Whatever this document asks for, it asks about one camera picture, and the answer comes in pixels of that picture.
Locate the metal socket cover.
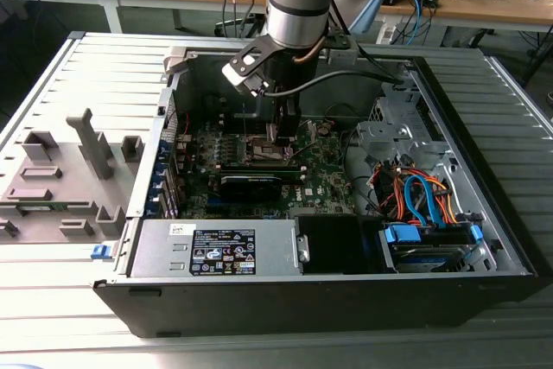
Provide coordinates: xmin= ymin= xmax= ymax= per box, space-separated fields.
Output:
xmin=293 ymin=120 xmax=319 ymax=158

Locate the silver green CPU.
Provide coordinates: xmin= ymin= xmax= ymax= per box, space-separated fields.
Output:
xmin=265 ymin=123 xmax=297 ymax=149

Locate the CPU socket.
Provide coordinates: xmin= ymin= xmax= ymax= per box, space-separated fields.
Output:
xmin=244 ymin=131 xmax=296 ymax=167

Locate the green motherboard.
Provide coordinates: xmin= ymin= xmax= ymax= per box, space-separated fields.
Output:
xmin=172 ymin=118 xmax=362 ymax=219

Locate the silver metal drive cage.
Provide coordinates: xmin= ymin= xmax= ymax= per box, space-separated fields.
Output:
xmin=356 ymin=73 xmax=454 ymax=162

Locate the black graphics card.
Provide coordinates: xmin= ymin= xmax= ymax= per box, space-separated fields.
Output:
xmin=207 ymin=171 xmax=304 ymax=205

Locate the black plastic fan shroud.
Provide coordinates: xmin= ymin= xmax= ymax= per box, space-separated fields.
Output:
xmin=296 ymin=214 xmax=381 ymax=276

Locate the blue disk carrier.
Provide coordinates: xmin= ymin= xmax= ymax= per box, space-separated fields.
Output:
xmin=382 ymin=221 xmax=484 ymax=273

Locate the grey power supply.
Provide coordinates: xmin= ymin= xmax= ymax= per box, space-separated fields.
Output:
xmin=129 ymin=218 xmax=303 ymax=278

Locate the black PC case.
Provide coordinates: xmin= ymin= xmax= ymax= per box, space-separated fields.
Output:
xmin=92 ymin=42 xmax=541 ymax=340

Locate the silver hard disk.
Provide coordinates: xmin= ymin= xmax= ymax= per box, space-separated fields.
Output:
xmin=395 ymin=245 xmax=470 ymax=273

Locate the grey parts rack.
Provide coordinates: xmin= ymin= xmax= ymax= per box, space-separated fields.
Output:
xmin=0 ymin=107 xmax=146 ymax=245

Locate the green RAM stick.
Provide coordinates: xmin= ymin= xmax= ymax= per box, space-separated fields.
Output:
xmin=19 ymin=202 xmax=71 ymax=213

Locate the black camera cable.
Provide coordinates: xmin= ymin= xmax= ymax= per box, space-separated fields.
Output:
xmin=258 ymin=42 xmax=410 ymax=98

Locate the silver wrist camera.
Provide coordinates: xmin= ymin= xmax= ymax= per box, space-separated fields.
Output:
xmin=221 ymin=60 xmax=265 ymax=97
xmin=326 ymin=47 xmax=359 ymax=67

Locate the thin black wire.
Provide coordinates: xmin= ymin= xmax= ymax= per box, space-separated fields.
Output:
xmin=321 ymin=102 xmax=368 ymax=124

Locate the grey case latch handle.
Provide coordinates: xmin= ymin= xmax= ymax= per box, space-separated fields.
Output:
xmin=162 ymin=46 xmax=199 ymax=85

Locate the blue wire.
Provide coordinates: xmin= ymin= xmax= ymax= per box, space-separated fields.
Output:
xmin=404 ymin=174 xmax=450 ymax=230

